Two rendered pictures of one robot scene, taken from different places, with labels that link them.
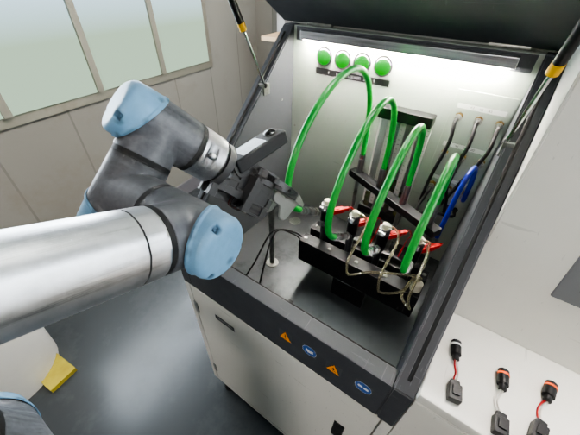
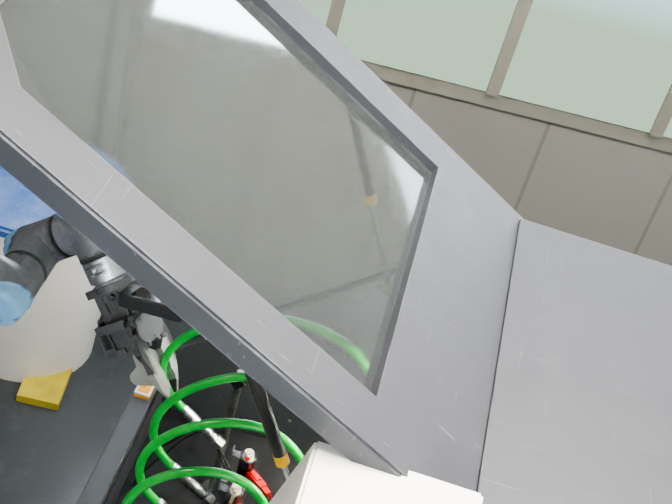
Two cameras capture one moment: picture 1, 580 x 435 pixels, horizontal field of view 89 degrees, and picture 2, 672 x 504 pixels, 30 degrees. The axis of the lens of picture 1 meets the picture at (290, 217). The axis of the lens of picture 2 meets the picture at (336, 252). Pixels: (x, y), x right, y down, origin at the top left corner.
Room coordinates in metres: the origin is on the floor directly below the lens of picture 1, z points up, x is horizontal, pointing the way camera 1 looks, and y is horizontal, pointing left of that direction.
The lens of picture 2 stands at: (-0.10, -1.35, 2.67)
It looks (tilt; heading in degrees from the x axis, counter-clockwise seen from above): 37 degrees down; 58
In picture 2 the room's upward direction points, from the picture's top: 16 degrees clockwise
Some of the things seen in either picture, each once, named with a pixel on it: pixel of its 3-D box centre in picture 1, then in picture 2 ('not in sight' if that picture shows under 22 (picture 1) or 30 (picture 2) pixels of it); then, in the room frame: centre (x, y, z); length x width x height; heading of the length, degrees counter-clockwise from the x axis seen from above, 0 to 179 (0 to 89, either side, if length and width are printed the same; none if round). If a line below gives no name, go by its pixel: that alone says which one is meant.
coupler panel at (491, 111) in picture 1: (460, 156); not in sight; (0.71, -0.44, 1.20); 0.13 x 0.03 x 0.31; 56
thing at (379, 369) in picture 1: (273, 318); (100, 500); (0.42, 0.04, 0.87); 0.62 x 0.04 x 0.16; 56
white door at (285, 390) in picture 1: (271, 388); not in sight; (0.41, 0.05, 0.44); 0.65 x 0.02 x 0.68; 56
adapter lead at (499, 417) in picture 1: (501, 400); not in sight; (0.20, -0.39, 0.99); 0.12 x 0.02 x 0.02; 149
